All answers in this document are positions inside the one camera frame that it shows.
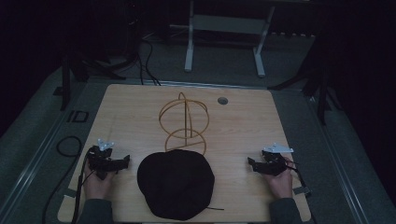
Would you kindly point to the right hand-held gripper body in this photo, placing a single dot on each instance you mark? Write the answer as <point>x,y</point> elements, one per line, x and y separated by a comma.
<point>274,161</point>

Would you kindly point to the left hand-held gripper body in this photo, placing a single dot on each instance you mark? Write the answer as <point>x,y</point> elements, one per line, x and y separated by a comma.
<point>100,160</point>

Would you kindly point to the person's right hand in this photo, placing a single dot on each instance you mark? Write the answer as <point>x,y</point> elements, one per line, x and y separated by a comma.
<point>281,183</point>

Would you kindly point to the person's left hand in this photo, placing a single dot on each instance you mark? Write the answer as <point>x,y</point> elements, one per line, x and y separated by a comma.
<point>97,185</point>

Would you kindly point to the black beret hat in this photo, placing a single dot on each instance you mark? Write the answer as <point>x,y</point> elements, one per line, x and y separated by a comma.
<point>176,183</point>

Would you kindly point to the grey round table grommet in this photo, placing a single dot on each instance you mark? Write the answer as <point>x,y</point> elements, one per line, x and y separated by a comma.
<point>223,100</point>

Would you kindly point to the black tripod stand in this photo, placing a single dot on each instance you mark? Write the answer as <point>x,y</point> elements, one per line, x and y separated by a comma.
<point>320,90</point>
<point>77,68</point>

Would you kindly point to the white metal table frame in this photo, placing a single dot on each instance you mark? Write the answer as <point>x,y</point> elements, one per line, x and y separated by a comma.
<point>229,24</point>

